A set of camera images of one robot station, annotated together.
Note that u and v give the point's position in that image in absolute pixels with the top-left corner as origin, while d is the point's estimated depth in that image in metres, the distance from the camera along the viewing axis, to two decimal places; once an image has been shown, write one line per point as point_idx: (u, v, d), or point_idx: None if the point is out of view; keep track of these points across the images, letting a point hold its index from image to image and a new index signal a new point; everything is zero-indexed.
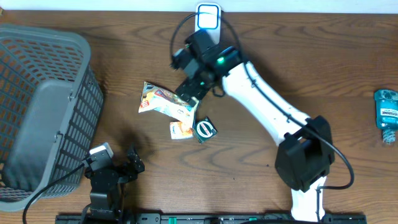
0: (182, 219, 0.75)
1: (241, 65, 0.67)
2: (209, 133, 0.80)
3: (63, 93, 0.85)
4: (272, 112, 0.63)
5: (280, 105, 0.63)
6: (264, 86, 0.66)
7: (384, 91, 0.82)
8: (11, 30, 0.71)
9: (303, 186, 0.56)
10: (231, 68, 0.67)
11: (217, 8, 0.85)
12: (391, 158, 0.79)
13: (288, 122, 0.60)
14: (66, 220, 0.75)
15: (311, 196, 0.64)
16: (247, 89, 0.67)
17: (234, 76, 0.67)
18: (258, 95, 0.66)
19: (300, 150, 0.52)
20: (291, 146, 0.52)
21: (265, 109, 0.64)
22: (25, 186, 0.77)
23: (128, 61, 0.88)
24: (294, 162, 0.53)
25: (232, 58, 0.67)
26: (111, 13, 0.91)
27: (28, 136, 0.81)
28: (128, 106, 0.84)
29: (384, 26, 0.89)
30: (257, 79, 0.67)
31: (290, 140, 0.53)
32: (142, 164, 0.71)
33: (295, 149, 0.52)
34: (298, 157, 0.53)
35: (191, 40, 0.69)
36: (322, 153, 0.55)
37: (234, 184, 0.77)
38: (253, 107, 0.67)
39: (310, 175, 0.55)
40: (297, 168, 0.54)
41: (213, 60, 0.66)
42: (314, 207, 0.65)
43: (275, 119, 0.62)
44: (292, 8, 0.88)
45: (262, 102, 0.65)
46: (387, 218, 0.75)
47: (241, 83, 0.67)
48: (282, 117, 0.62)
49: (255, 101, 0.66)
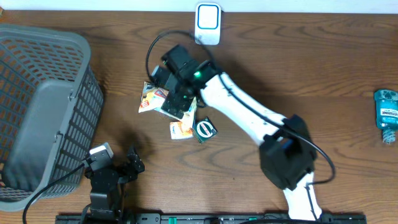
0: (181, 219, 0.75)
1: (216, 77, 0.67)
2: (209, 133, 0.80)
3: (63, 93, 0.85)
4: (249, 117, 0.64)
5: (256, 109, 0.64)
6: (240, 93, 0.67)
7: (384, 91, 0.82)
8: (11, 30, 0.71)
9: (290, 184, 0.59)
10: (207, 81, 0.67)
11: (217, 8, 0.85)
12: (391, 158, 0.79)
13: (265, 124, 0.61)
14: (66, 220, 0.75)
15: (301, 193, 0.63)
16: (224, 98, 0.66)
17: (211, 88, 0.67)
18: (235, 103, 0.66)
19: (278, 149, 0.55)
20: (270, 146, 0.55)
21: (244, 114, 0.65)
22: (25, 186, 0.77)
23: (128, 61, 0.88)
24: (275, 162, 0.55)
25: (209, 70, 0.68)
26: (111, 13, 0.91)
27: (28, 136, 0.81)
28: (128, 106, 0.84)
29: (384, 26, 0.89)
30: (233, 87, 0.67)
31: (268, 141, 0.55)
32: (142, 164, 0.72)
33: (273, 149, 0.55)
34: (278, 156, 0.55)
35: (168, 57, 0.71)
36: (303, 150, 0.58)
37: (234, 184, 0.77)
38: (232, 115, 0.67)
39: (295, 173, 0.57)
40: (280, 167, 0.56)
41: (189, 75, 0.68)
42: (309, 206, 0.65)
43: (254, 123, 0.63)
44: (292, 8, 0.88)
45: (240, 109, 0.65)
46: (387, 218, 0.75)
47: (218, 93, 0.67)
48: (259, 120, 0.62)
49: (234, 109, 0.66)
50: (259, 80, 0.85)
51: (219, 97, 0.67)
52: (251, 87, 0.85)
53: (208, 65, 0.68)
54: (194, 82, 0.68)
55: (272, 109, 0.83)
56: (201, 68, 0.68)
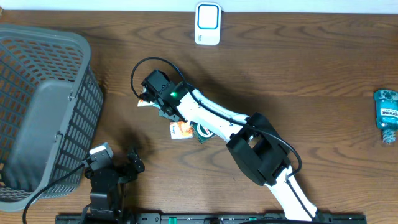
0: (181, 219, 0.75)
1: (188, 94, 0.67)
2: (209, 133, 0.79)
3: (63, 93, 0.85)
4: (217, 121, 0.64)
5: (222, 113, 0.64)
6: (209, 101, 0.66)
7: (384, 91, 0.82)
8: (11, 30, 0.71)
9: (266, 179, 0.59)
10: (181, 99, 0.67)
11: (217, 8, 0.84)
12: (391, 158, 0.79)
13: (231, 125, 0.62)
14: (66, 220, 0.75)
15: (285, 188, 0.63)
16: (195, 110, 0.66)
17: (185, 105, 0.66)
18: (206, 113, 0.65)
19: (245, 145, 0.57)
20: (234, 144, 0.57)
21: (211, 119, 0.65)
22: (25, 186, 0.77)
23: (128, 61, 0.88)
24: (244, 158, 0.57)
25: (184, 89, 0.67)
26: (111, 13, 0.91)
27: (28, 137, 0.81)
28: (128, 106, 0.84)
29: (384, 26, 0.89)
30: (203, 98, 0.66)
31: (234, 139, 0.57)
32: (142, 164, 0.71)
33: (239, 145, 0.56)
34: (245, 151, 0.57)
35: (147, 83, 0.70)
36: (271, 144, 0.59)
37: (234, 184, 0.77)
38: (203, 122, 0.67)
39: (267, 168, 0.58)
40: (250, 163, 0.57)
41: (166, 98, 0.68)
42: (298, 203, 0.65)
43: (222, 126, 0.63)
44: (292, 8, 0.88)
45: (210, 117, 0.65)
46: (387, 218, 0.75)
47: (189, 107, 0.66)
48: (226, 123, 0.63)
49: (204, 117, 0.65)
50: (259, 80, 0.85)
51: (189, 109, 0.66)
52: (252, 87, 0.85)
53: (181, 85, 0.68)
54: (172, 104, 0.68)
55: (272, 109, 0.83)
56: (177, 88, 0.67)
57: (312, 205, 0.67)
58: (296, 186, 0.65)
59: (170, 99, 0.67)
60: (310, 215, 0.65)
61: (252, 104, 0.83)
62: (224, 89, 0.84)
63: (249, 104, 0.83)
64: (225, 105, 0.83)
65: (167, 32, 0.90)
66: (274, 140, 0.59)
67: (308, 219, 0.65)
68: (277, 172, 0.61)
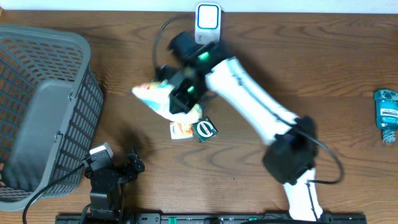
0: (181, 219, 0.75)
1: (224, 61, 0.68)
2: (209, 133, 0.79)
3: (63, 93, 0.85)
4: (259, 112, 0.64)
5: (267, 106, 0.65)
6: (250, 85, 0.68)
7: (384, 91, 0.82)
8: (11, 30, 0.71)
9: (292, 180, 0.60)
10: (215, 66, 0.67)
11: (217, 8, 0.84)
12: (391, 158, 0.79)
13: (278, 121, 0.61)
14: (66, 220, 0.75)
15: (301, 189, 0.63)
16: (234, 88, 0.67)
17: (220, 76, 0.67)
18: (244, 94, 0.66)
19: (287, 147, 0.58)
20: (276, 144, 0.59)
21: (254, 109, 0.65)
22: (25, 186, 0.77)
23: (128, 61, 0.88)
24: (280, 159, 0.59)
25: (214, 53, 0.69)
26: (111, 13, 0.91)
27: (28, 136, 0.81)
28: (128, 106, 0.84)
29: (384, 26, 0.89)
30: (243, 79, 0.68)
31: (277, 140, 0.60)
32: (142, 164, 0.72)
33: (278, 146, 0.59)
34: (283, 154, 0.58)
35: (174, 45, 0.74)
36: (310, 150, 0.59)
37: (234, 184, 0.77)
38: (240, 106, 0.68)
39: (298, 172, 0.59)
40: (285, 163, 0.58)
41: (196, 58, 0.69)
42: (309, 205, 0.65)
43: (265, 118, 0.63)
44: (292, 8, 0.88)
45: (252, 104, 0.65)
46: (387, 218, 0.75)
47: (227, 82, 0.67)
48: (272, 117, 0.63)
49: (243, 101, 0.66)
50: (259, 80, 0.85)
51: (225, 82, 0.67)
52: None
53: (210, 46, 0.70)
54: (200, 65, 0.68)
55: None
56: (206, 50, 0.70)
57: (318, 206, 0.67)
58: (313, 192, 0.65)
59: (199, 60, 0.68)
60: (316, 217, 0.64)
61: None
62: None
63: None
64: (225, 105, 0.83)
65: (167, 32, 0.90)
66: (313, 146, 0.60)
67: (311, 219, 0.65)
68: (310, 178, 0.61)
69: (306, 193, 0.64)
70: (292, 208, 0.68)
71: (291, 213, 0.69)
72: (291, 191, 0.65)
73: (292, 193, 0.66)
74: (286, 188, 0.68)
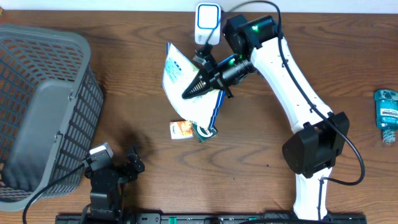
0: (182, 219, 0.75)
1: (275, 38, 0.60)
2: (209, 133, 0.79)
3: (63, 93, 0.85)
4: (295, 98, 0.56)
5: (306, 93, 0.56)
6: (294, 68, 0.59)
7: (384, 91, 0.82)
8: (11, 30, 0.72)
9: (305, 172, 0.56)
10: (264, 42, 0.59)
11: (217, 8, 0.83)
12: (391, 158, 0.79)
13: (311, 112, 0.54)
14: (66, 220, 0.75)
15: (313, 187, 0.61)
16: (277, 67, 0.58)
17: (266, 53, 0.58)
18: (287, 77, 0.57)
19: (316, 142, 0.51)
20: (306, 135, 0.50)
21: (291, 93, 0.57)
22: (25, 186, 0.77)
23: (128, 61, 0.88)
24: (306, 151, 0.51)
25: (269, 27, 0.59)
26: (111, 13, 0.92)
27: (28, 136, 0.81)
28: (128, 106, 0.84)
29: (384, 26, 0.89)
30: (289, 61, 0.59)
31: (307, 129, 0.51)
32: (142, 164, 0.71)
33: (310, 139, 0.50)
34: (311, 146, 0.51)
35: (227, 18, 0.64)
36: (334, 145, 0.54)
37: (234, 184, 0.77)
38: (273, 85, 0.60)
39: (314, 163, 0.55)
40: (306, 156, 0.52)
41: (245, 28, 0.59)
42: (315, 203, 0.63)
43: (299, 106, 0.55)
44: (292, 7, 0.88)
45: (290, 86, 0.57)
46: (387, 218, 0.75)
47: (271, 60, 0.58)
48: (306, 106, 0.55)
49: (281, 81, 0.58)
50: (259, 80, 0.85)
51: (267, 58, 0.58)
52: (252, 87, 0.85)
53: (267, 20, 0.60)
54: (249, 36, 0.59)
55: (272, 109, 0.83)
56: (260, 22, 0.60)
57: (324, 206, 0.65)
58: (324, 190, 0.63)
59: (249, 32, 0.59)
60: (319, 218, 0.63)
61: (252, 104, 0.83)
62: None
63: (248, 104, 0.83)
64: (225, 105, 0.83)
65: (167, 32, 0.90)
66: (339, 142, 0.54)
67: (314, 219, 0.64)
68: (319, 169, 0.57)
69: (318, 191, 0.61)
70: (297, 207, 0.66)
71: (295, 211, 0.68)
72: (302, 189, 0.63)
73: (302, 191, 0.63)
74: (296, 185, 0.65)
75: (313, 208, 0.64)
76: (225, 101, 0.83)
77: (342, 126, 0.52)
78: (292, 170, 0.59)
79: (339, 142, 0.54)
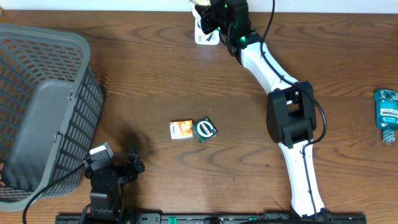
0: (181, 219, 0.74)
1: (258, 44, 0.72)
2: (209, 133, 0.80)
3: (63, 93, 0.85)
4: (269, 73, 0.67)
5: (278, 70, 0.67)
6: (272, 58, 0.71)
7: (384, 91, 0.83)
8: (12, 30, 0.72)
9: (283, 137, 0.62)
10: (249, 45, 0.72)
11: None
12: (391, 158, 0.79)
13: (280, 82, 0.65)
14: (66, 220, 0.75)
15: (297, 157, 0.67)
16: (256, 58, 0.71)
17: (249, 49, 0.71)
18: (263, 63, 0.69)
19: (285, 102, 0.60)
20: (277, 94, 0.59)
21: (266, 71, 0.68)
22: (25, 186, 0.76)
23: (128, 61, 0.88)
24: (277, 112, 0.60)
25: (255, 40, 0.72)
26: (112, 13, 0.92)
27: (28, 137, 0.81)
28: (128, 106, 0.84)
29: (382, 26, 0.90)
30: (267, 53, 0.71)
31: (277, 91, 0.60)
32: (142, 164, 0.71)
33: (279, 98, 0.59)
34: (281, 106, 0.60)
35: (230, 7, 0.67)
36: (305, 112, 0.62)
37: (234, 184, 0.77)
38: (258, 73, 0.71)
39: (290, 129, 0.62)
40: (278, 117, 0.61)
41: (236, 39, 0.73)
42: (306, 186, 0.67)
43: (271, 80, 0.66)
44: (291, 7, 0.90)
45: (265, 67, 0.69)
46: (388, 218, 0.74)
47: (253, 54, 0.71)
48: (277, 79, 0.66)
49: (259, 66, 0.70)
50: None
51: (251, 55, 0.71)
52: (252, 87, 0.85)
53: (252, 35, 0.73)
54: (239, 47, 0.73)
55: None
56: (247, 35, 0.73)
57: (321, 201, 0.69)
58: (311, 168, 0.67)
59: (239, 43, 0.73)
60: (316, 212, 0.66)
61: (252, 104, 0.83)
62: (224, 90, 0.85)
63: (248, 104, 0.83)
64: (224, 106, 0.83)
65: (167, 32, 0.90)
66: (309, 110, 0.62)
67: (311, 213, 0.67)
68: (297, 140, 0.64)
69: (303, 165, 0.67)
70: (296, 203, 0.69)
71: (295, 208, 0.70)
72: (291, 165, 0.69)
73: (291, 167, 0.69)
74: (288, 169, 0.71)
75: (306, 194, 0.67)
76: (225, 101, 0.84)
77: (309, 91, 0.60)
78: (275, 140, 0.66)
79: (309, 111, 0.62)
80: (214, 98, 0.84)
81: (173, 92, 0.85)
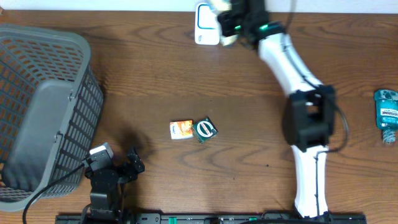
0: (181, 219, 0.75)
1: (280, 35, 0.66)
2: (209, 133, 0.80)
3: (63, 93, 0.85)
4: (291, 71, 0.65)
5: (300, 69, 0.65)
6: (293, 53, 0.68)
7: (384, 91, 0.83)
8: (12, 30, 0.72)
9: (300, 140, 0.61)
10: (270, 35, 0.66)
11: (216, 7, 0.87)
12: (391, 158, 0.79)
13: (303, 83, 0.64)
14: (66, 220, 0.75)
15: (310, 161, 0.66)
16: (278, 51, 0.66)
17: (270, 40, 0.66)
18: (285, 58, 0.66)
19: (306, 106, 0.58)
20: (298, 98, 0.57)
21: (288, 67, 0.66)
22: (25, 186, 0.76)
23: (128, 61, 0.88)
24: (296, 114, 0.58)
25: (276, 30, 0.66)
26: (112, 13, 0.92)
27: (28, 136, 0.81)
28: (128, 106, 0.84)
29: (382, 26, 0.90)
30: (290, 46, 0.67)
31: (299, 94, 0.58)
32: (142, 164, 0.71)
33: (300, 101, 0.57)
34: (301, 109, 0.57)
35: None
36: (324, 119, 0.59)
37: (234, 184, 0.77)
38: (277, 66, 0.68)
39: (307, 133, 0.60)
40: (297, 121, 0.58)
41: (255, 28, 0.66)
42: (314, 190, 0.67)
43: (293, 79, 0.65)
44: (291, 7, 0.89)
45: (287, 63, 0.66)
46: (388, 218, 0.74)
47: (274, 45, 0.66)
48: (299, 79, 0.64)
49: (281, 61, 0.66)
50: (260, 80, 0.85)
51: (273, 47, 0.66)
52: (252, 87, 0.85)
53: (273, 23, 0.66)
54: (259, 37, 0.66)
55: (272, 109, 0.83)
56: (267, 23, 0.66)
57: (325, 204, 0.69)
58: (321, 172, 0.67)
59: (258, 32, 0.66)
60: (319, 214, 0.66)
61: (252, 104, 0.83)
62: (225, 90, 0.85)
63: (248, 104, 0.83)
64: (224, 106, 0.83)
65: (167, 32, 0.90)
66: (330, 117, 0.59)
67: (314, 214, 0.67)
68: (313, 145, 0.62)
69: (314, 168, 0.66)
70: (300, 204, 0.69)
71: (298, 208, 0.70)
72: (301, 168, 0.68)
73: (300, 168, 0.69)
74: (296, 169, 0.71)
75: (312, 197, 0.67)
76: (225, 101, 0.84)
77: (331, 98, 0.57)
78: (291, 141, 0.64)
79: (329, 115, 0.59)
80: (214, 98, 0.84)
81: (173, 92, 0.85)
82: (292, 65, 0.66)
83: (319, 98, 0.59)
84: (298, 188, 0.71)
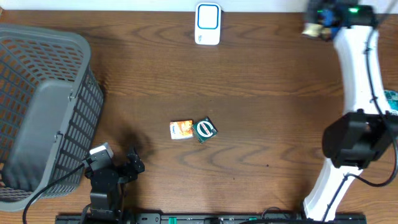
0: (182, 219, 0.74)
1: (367, 32, 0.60)
2: (209, 133, 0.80)
3: (63, 93, 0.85)
4: (362, 82, 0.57)
5: (374, 84, 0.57)
6: (374, 59, 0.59)
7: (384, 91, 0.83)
8: (12, 30, 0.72)
9: (336, 158, 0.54)
10: (357, 25, 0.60)
11: (217, 8, 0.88)
12: (391, 158, 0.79)
13: (370, 102, 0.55)
14: (66, 220, 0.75)
15: (337, 176, 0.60)
16: (358, 51, 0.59)
17: (354, 32, 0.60)
18: (362, 62, 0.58)
19: (361, 129, 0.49)
20: (355, 119, 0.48)
21: (359, 73, 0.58)
22: (25, 186, 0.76)
23: (129, 61, 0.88)
24: (345, 135, 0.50)
25: (365, 18, 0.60)
26: (112, 13, 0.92)
27: (28, 136, 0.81)
28: (128, 106, 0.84)
29: (383, 26, 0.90)
30: (372, 50, 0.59)
31: (357, 116, 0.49)
32: (142, 164, 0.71)
33: (356, 122, 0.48)
34: (354, 132, 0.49)
35: None
36: (374, 147, 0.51)
37: (234, 184, 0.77)
38: (346, 66, 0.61)
39: (348, 155, 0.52)
40: (342, 141, 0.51)
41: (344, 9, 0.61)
42: (328, 200, 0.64)
43: (361, 93, 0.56)
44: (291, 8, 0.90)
45: (360, 68, 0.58)
46: (388, 218, 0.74)
47: (357, 42, 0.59)
48: (369, 96, 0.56)
49: (355, 61, 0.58)
50: (260, 80, 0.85)
51: (355, 40, 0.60)
52: (252, 87, 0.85)
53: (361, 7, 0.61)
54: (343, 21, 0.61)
55: (272, 109, 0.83)
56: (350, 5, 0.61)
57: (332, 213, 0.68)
58: (346, 187, 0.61)
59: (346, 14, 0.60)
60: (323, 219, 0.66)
61: (252, 104, 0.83)
62: (225, 90, 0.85)
63: (249, 104, 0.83)
64: (224, 106, 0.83)
65: (167, 32, 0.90)
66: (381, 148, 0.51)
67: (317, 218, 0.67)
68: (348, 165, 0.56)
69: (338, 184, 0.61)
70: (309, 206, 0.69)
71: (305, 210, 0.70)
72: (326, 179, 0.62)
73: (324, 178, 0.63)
74: (319, 175, 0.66)
75: (323, 206, 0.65)
76: (226, 101, 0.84)
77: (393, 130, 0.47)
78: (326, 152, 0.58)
79: (381, 145, 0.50)
80: (214, 98, 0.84)
81: (173, 92, 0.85)
82: (367, 76, 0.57)
83: (379, 124, 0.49)
84: (311, 192, 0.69)
